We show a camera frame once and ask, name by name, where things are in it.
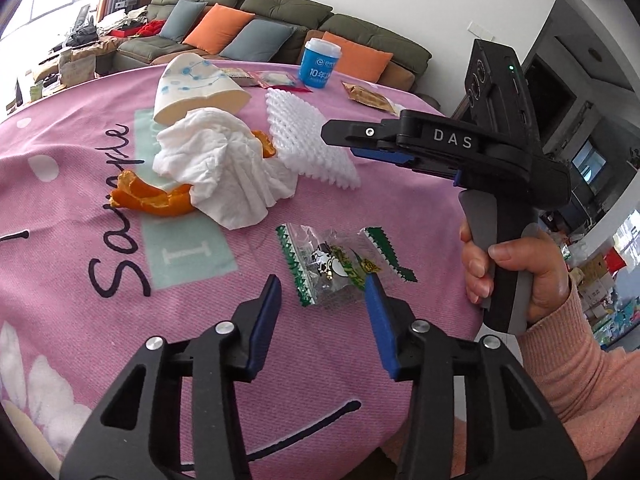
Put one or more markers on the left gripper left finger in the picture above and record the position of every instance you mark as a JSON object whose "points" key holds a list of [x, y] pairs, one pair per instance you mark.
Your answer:
{"points": [[134, 431]]}

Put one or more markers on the clear green-edged candy wrapper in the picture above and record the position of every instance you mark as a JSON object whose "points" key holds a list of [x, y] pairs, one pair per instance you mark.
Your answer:
{"points": [[330, 268]]}

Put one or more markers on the white foam fruit net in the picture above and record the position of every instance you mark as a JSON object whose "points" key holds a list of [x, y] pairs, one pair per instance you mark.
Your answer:
{"points": [[295, 129]]}

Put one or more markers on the crushed white paper cup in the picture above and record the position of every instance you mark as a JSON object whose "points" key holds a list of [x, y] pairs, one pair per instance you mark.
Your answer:
{"points": [[190, 82]]}

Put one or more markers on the pink sleeved right forearm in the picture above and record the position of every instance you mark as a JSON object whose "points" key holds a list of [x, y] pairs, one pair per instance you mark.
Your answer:
{"points": [[594, 393]]}

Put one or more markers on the right hand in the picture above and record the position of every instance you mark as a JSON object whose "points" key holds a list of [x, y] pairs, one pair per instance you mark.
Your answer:
{"points": [[538, 255]]}

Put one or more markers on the brown kraft snack packet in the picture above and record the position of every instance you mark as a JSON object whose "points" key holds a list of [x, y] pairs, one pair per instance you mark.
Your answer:
{"points": [[368, 98]]}

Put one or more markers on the orange cushion right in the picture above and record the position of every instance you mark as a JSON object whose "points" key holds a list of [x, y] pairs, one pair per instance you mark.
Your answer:
{"points": [[357, 60]]}

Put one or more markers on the orange cushion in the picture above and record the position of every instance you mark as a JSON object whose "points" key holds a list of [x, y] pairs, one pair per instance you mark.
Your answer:
{"points": [[357, 60], [220, 25]]}

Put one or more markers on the pink floral tablecloth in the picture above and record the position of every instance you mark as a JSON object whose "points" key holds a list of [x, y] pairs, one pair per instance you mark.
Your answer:
{"points": [[84, 285]]}

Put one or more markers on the blue lidded paper cup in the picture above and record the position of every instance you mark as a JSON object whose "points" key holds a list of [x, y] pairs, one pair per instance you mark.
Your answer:
{"points": [[318, 61]]}

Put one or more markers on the orange peel small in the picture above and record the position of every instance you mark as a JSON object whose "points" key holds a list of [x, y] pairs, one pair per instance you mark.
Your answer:
{"points": [[268, 149]]}

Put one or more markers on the orange peel large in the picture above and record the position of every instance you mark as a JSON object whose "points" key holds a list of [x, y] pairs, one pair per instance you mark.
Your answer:
{"points": [[133, 193]]}

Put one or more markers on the red snack wrapper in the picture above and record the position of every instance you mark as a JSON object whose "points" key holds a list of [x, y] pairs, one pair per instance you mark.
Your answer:
{"points": [[276, 79]]}

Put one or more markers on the white crumpled tissue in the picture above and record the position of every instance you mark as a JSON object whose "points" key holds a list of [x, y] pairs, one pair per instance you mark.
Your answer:
{"points": [[220, 158]]}

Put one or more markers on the blue-grey cushion right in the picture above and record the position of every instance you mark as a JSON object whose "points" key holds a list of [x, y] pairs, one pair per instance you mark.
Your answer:
{"points": [[258, 41]]}

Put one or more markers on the blue-grey cushion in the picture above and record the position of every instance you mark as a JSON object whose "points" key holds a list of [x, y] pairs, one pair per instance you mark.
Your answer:
{"points": [[181, 20], [258, 41]]}

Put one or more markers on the tan snack wrapper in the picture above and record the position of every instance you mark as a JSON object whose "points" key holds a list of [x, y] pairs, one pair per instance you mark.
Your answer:
{"points": [[241, 77]]}

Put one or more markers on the dark green sofa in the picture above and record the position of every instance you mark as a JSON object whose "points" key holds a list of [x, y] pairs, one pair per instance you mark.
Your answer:
{"points": [[310, 19]]}

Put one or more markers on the orange cushion left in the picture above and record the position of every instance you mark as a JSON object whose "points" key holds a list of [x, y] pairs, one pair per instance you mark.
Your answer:
{"points": [[220, 25]]}

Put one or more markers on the blue-grey cushion left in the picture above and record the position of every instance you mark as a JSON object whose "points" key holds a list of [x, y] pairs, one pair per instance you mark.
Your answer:
{"points": [[181, 20]]}

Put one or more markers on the cluttered coffee table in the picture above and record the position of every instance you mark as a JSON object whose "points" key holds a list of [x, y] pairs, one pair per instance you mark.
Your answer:
{"points": [[21, 77]]}

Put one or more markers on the brown paper bag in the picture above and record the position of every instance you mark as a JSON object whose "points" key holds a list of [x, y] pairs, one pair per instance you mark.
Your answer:
{"points": [[74, 70]]}

